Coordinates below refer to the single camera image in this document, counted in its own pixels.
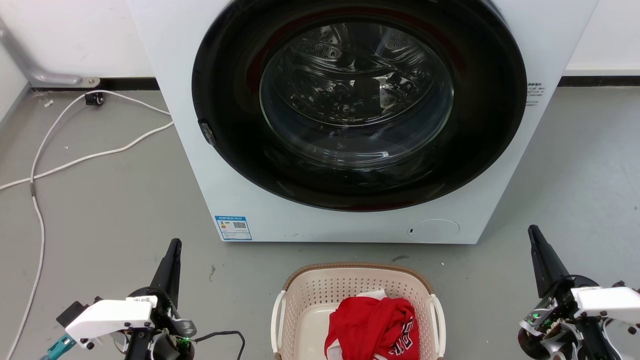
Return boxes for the black round washer door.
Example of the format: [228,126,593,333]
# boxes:
[191,0,528,212]

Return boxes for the long white floor cable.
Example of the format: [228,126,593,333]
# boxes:
[4,90,173,360]

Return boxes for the white front-load washing machine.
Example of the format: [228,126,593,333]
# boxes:
[125,0,600,245]

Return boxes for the blue energy label sticker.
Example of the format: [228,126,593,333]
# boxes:
[214,215,253,242]

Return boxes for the black text warning sticker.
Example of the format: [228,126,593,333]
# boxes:
[525,82,547,107]

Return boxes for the thin black left gripper cable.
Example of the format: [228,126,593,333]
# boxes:
[192,330,247,360]

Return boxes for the cream plastic laundry basket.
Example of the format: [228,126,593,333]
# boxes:
[270,262,447,360]

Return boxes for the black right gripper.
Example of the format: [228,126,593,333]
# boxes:
[517,224,603,360]

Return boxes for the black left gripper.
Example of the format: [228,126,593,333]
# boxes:
[125,239,198,360]

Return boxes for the grey drain pipe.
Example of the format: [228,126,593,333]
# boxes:
[0,17,101,89]

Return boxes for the teal cable connector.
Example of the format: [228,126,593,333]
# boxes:
[41,334,77,360]

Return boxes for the round white filter cover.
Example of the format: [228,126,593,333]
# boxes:
[406,218,461,244]

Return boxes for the white power cable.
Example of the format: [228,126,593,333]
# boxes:
[0,121,175,192]

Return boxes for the red sports jersey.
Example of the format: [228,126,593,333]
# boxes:
[324,296,421,360]

